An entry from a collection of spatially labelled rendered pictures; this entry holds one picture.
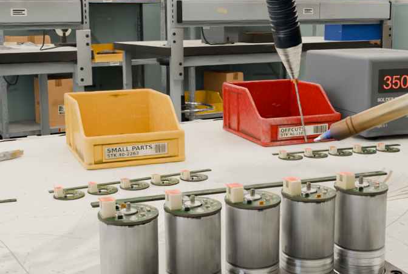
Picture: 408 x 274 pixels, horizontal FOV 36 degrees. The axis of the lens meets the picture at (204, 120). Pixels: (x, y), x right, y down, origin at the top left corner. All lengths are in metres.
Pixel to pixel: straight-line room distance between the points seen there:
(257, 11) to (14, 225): 2.67
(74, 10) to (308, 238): 2.42
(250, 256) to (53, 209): 0.24
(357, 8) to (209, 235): 3.22
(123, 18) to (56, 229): 4.61
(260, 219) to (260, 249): 0.01
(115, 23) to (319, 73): 4.24
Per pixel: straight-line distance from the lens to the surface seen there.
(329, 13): 3.33
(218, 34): 3.09
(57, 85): 4.43
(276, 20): 0.24
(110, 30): 4.98
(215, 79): 5.11
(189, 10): 2.87
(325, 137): 0.27
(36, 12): 2.62
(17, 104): 4.81
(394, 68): 0.72
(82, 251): 0.39
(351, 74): 0.73
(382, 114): 0.27
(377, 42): 3.60
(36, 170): 0.60
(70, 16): 2.66
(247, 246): 0.27
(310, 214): 0.28
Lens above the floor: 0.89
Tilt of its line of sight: 10 degrees down
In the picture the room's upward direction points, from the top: straight up
